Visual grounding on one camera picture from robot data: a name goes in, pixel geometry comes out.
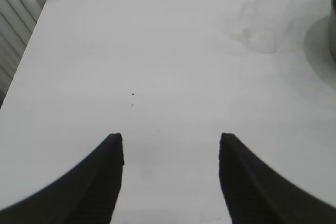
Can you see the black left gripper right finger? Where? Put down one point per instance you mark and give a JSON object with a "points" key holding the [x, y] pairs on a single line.
{"points": [[257, 195]]}

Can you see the white ribbed panel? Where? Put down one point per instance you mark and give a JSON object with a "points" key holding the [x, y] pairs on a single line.
{"points": [[15, 11]]}

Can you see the stainless steel mixing bowl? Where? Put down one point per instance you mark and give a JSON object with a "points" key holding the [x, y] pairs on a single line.
{"points": [[333, 24]]}

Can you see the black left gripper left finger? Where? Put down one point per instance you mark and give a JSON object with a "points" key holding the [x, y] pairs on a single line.
{"points": [[78, 195]]}

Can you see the clear plastic measuring cup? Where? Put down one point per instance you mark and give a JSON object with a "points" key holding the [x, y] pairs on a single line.
{"points": [[262, 35]]}

